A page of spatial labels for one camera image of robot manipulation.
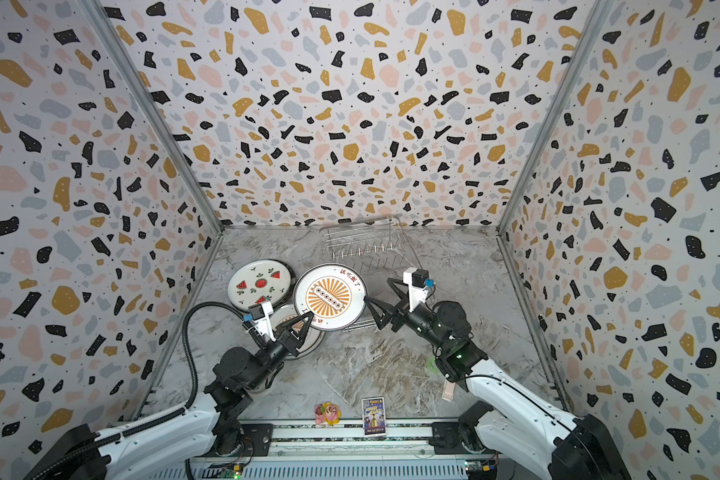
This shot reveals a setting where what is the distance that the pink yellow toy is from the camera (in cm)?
76

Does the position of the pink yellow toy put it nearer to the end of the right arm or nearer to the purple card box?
the purple card box

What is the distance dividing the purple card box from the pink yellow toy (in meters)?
0.07

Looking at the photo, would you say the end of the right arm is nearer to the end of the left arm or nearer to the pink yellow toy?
the end of the left arm

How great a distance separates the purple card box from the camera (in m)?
0.76

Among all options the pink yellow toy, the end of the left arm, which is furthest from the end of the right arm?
the pink yellow toy

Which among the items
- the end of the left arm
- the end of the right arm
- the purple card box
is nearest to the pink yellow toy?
the purple card box
